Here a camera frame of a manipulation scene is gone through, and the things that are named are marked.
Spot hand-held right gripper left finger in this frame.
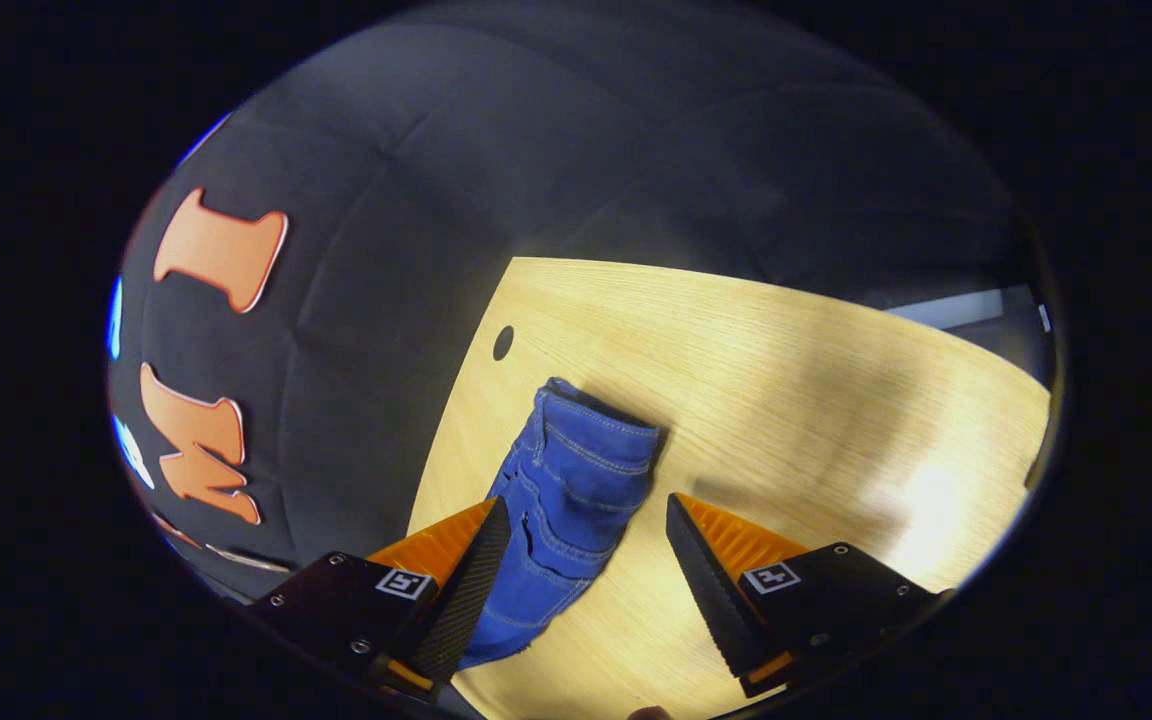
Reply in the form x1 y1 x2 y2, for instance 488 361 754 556
251 495 514 703

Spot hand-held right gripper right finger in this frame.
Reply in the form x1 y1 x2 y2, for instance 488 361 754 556
664 492 949 699

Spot blue denim jeans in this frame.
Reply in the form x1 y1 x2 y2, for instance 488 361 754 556
456 377 667 671

